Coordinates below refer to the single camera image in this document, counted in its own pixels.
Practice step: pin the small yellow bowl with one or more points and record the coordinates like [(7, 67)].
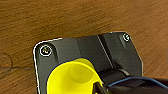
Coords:
[(73, 80)]

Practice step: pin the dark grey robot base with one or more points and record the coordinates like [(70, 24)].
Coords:
[(66, 50)]

